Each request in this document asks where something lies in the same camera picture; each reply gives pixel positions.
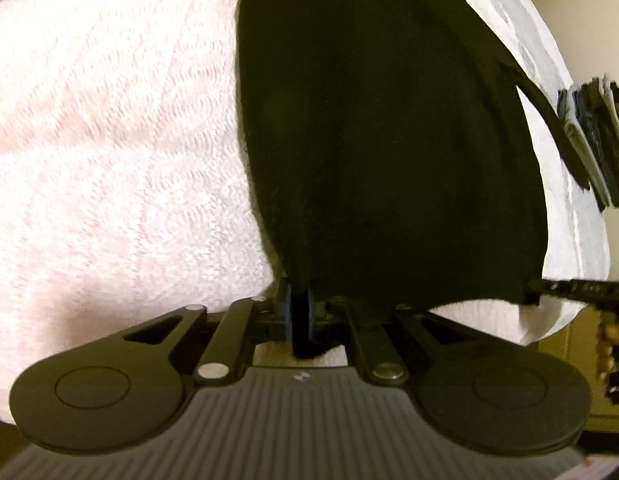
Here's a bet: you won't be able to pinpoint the light grey folded garment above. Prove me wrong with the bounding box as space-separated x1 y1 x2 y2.
558 84 612 212

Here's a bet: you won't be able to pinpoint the striped bed cover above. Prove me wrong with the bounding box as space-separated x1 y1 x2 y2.
0 0 610 422

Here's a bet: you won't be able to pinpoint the person's right hand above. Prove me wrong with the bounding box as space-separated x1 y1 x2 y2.
595 322 619 382

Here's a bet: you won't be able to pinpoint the black knit sweater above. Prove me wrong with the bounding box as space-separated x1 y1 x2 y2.
238 0 588 309

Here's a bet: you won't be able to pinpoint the dark folded jeans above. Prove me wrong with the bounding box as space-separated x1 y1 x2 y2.
573 77 619 210

